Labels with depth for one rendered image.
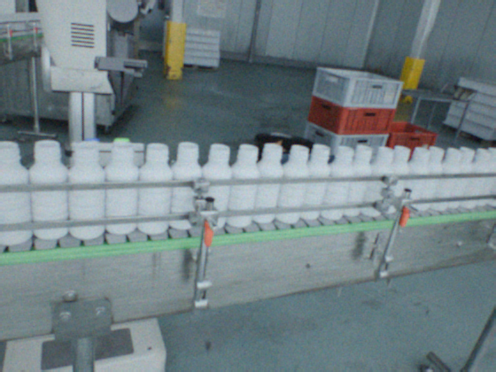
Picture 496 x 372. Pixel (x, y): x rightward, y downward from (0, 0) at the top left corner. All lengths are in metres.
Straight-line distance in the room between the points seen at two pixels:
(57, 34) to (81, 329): 0.77
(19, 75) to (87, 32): 3.44
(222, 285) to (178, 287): 0.10
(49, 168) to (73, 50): 0.59
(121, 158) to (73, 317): 0.30
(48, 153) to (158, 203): 0.20
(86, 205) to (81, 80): 0.61
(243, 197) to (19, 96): 4.06
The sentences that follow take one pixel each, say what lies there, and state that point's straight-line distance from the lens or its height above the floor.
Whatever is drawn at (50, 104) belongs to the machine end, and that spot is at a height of 0.27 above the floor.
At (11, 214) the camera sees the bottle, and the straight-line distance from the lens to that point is 0.71.
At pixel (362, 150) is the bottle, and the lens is 0.91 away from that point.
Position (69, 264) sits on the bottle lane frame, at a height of 0.97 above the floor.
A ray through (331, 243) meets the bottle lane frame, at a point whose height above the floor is 0.96.
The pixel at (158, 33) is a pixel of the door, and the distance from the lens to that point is 12.89.
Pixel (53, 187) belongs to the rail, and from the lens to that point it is 0.68.
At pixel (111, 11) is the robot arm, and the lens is 0.82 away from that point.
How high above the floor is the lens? 1.40
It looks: 23 degrees down
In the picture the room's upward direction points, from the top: 9 degrees clockwise
